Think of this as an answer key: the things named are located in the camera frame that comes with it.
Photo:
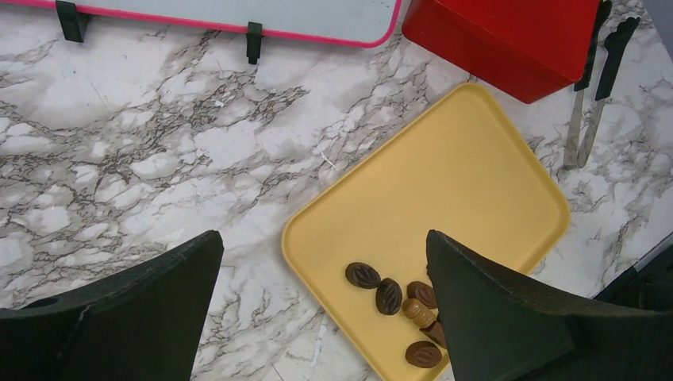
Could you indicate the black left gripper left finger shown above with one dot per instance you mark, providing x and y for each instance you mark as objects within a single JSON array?
[{"x": 143, "y": 323}]

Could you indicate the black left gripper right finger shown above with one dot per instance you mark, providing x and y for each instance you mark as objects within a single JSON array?
[{"x": 502, "y": 325}]

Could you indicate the red box lid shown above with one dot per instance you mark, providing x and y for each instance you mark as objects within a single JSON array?
[{"x": 528, "y": 49}]

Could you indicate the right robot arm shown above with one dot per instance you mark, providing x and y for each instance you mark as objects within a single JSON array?
[{"x": 645, "y": 286}]

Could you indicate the brown square chocolate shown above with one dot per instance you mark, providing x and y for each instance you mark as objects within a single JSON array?
[{"x": 435, "y": 333}]

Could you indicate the tan ridged barrel chocolate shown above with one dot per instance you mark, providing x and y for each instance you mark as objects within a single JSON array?
[{"x": 418, "y": 313}]

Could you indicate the dark oval chocolate front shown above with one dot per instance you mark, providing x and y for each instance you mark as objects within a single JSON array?
[{"x": 423, "y": 354}]

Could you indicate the dark oval chocolate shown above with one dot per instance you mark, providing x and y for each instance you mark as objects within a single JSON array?
[
  {"x": 388, "y": 297},
  {"x": 423, "y": 354},
  {"x": 362, "y": 275}
]

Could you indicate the brown oval chocolate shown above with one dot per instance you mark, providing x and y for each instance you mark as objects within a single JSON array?
[{"x": 422, "y": 292}]

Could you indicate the dark oval chocolate lower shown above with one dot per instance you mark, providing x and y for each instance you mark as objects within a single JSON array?
[{"x": 388, "y": 297}]

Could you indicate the dark oval chocolate upper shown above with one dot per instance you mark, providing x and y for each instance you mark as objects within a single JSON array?
[{"x": 362, "y": 275}]

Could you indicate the yellow plastic tray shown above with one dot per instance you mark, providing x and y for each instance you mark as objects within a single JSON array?
[{"x": 461, "y": 168}]

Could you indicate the black whiteboard stand foot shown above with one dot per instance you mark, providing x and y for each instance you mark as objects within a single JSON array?
[{"x": 73, "y": 23}]

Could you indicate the pink-framed whiteboard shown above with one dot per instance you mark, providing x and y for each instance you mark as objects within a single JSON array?
[{"x": 357, "y": 23}]

